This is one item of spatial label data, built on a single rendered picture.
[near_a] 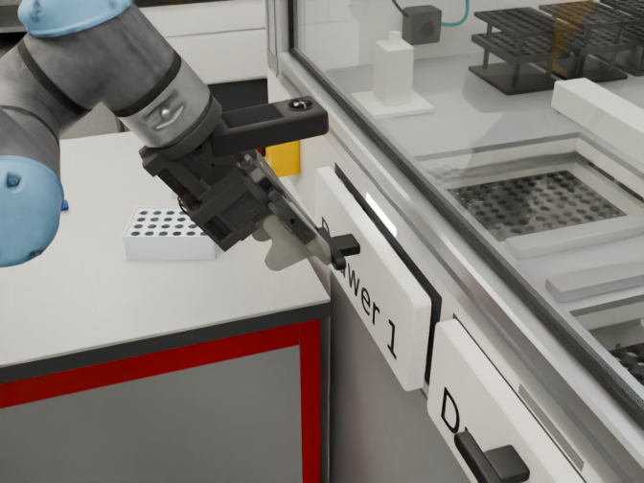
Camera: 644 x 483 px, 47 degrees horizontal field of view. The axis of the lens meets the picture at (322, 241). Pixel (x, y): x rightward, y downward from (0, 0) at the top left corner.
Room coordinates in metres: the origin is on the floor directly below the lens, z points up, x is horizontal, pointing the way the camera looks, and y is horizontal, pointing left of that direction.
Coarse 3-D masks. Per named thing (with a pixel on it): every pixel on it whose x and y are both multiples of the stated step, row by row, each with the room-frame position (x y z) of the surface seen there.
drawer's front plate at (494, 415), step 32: (448, 320) 0.50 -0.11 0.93; (448, 352) 0.48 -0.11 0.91; (480, 352) 0.46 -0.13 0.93; (448, 384) 0.47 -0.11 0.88; (480, 384) 0.43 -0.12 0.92; (448, 416) 0.47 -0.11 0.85; (480, 416) 0.42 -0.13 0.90; (512, 416) 0.39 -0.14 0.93; (544, 448) 0.36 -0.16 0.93; (544, 480) 0.34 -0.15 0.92; (576, 480) 0.33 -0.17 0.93
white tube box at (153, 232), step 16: (144, 208) 0.93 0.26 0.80; (160, 208) 0.93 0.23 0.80; (176, 208) 0.93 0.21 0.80; (128, 224) 0.88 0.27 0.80; (144, 224) 0.89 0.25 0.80; (160, 224) 0.89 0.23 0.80; (176, 224) 0.89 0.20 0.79; (192, 224) 0.89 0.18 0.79; (128, 240) 0.85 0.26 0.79; (144, 240) 0.85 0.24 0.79; (160, 240) 0.85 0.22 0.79; (176, 240) 0.85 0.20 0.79; (192, 240) 0.85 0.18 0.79; (208, 240) 0.85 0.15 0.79; (128, 256) 0.85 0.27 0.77; (144, 256) 0.85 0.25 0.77; (160, 256) 0.85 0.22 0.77; (176, 256) 0.85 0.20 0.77; (192, 256) 0.85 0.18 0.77; (208, 256) 0.85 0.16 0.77
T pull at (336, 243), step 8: (320, 232) 0.68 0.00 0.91; (328, 232) 0.68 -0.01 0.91; (328, 240) 0.66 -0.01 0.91; (336, 240) 0.66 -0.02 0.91; (344, 240) 0.66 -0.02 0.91; (352, 240) 0.66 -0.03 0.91; (336, 248) 0.64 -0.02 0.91; (344, 248) 0.65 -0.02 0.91; (352, 248) 0.65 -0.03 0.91; (336, 256) 0.63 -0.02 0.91; (344, 256) 0.65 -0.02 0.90; (336, 264) 0.62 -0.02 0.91; (344, 264) 0.62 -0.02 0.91
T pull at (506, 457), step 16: (464, 432) 0.39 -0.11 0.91; (464, 448) 0.38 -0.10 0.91; (480, 448) 0.37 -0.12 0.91; (496, 448) 0.37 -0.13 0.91; (512, 448) 0.37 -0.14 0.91; (480, 464) 0.36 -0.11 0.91; (496, 464) 0.36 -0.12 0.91; (512, 464) 0.36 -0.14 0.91; (480, 480) 0.35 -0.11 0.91; (496, 480) 0.35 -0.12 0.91; (512, 480) 0.35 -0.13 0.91
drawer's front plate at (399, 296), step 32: (320, 192) 0.78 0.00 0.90; (320, 224) 0.78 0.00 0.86; (352, 224) 0.68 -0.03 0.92; (352, 256) 0.68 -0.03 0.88; (384, 256) 0.60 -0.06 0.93; (352, 288) 0.67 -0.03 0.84; (384, 288) 0.59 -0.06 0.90; (416, 288) 0.55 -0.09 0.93; (384, 320) 0.59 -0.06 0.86; (416, 320) 0.53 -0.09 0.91; (384, 352) 0.58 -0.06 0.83; (416, 352) 0.53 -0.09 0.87; (416, 384) 0.53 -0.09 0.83
